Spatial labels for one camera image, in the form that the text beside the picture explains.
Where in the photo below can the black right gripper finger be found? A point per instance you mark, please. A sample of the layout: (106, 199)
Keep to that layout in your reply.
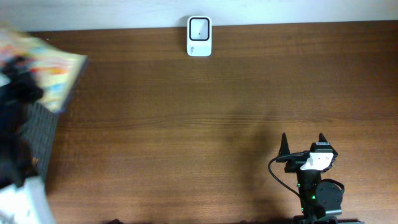
(322, 138)
(284, 146)

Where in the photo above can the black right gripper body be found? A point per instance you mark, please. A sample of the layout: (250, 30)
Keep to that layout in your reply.
(294, 158)

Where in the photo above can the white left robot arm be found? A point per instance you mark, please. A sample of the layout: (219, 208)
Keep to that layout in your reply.
(23, 198)

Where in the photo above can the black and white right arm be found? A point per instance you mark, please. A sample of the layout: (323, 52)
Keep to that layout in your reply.
(320, 198)

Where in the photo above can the white barcode scanner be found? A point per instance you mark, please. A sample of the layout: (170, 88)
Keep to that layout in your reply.
(199, 36)

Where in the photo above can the grey plastic mesh basket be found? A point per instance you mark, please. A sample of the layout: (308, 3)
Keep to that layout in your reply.
(39, 131)

